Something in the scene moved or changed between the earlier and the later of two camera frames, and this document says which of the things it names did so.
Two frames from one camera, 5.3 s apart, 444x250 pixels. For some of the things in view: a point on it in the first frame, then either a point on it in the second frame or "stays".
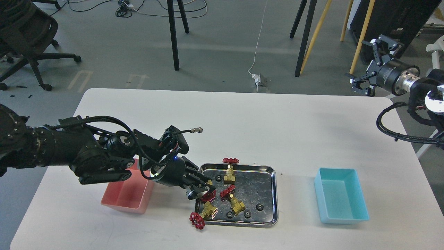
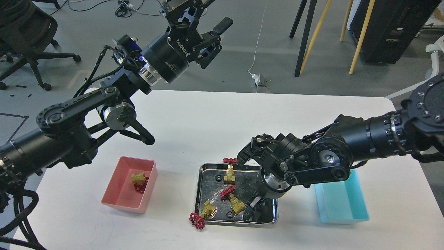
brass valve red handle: [237, 206] stays
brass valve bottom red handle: [210, 211] stays
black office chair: [26, 30] stays
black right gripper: [395, 74] to [269, 186]
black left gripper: [174, 171] to [167, 59]
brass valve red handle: [208, 195] to [140, 187]
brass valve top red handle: [230, 178] stays
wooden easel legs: [343, 31] stays
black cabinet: [399, 20] stays
